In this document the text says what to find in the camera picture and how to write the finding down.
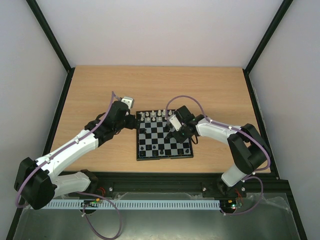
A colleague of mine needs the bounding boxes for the black frame post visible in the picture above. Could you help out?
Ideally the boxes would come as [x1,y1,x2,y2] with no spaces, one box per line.
[244,0,294,73]
[26,0,75,73]

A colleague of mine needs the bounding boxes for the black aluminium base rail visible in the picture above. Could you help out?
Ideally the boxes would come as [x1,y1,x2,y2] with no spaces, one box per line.
[26,171,291,201]

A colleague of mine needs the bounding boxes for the black and grey chessboard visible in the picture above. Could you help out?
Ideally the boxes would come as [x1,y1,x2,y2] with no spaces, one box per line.
[136,109,194,161]

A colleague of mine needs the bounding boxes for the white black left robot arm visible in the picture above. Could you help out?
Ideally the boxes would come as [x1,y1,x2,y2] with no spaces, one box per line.
[14,96,139,210]

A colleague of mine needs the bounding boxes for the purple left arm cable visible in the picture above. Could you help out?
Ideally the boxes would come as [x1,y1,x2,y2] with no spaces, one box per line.
[15,91,124,239]

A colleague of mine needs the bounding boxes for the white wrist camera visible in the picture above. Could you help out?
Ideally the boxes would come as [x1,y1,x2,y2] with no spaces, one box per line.
[168,114,182,131]
[121,96,135,109]

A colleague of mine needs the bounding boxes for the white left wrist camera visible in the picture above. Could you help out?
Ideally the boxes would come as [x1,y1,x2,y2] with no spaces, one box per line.
[121,96,135,109]

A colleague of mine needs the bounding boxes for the grey slotted cable duct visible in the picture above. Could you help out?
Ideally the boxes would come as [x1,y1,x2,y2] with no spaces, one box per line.
[44,199,221,211]

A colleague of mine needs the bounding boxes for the black right frame post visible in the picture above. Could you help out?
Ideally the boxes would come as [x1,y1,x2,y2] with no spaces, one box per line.
[244,0,294,73]

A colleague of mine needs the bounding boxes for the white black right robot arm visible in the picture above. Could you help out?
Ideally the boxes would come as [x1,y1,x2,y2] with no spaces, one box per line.
[166,105,270,196]

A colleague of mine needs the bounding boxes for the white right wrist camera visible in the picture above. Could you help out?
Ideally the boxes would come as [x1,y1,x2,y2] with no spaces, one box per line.
[168,114,182,131]

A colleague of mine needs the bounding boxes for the black left frame post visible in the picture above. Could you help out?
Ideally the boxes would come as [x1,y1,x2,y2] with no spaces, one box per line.
[26,0,75,73]

